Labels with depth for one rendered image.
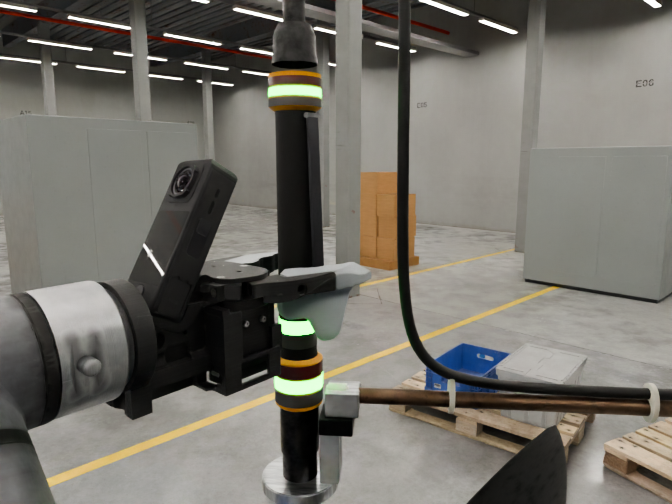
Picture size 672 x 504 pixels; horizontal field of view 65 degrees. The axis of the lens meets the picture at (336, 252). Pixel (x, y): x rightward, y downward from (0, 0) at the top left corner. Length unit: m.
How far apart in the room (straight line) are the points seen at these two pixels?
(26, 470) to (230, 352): 0.14
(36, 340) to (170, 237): 0.11
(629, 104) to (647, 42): 1.23
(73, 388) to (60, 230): 6.31
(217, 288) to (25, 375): 0.12
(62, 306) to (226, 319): 0.10
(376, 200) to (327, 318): 8.45
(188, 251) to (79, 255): 6.36
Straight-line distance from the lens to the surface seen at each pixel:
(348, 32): 6.83
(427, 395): 0.48
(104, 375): 0.33
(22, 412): 0.32
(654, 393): 0.52
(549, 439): 0.74
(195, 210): 0.36
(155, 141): 7.00
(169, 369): 0.37
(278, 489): 0.51
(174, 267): 0.35
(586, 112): 13.33
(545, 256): 8.10
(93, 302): 0.33
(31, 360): 0.31
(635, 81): 13.09
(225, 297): 0.37
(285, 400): 0.47
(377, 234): 8.95
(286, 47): 0.44
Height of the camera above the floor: 1.75
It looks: 10 degrees down
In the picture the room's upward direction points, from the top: straight up
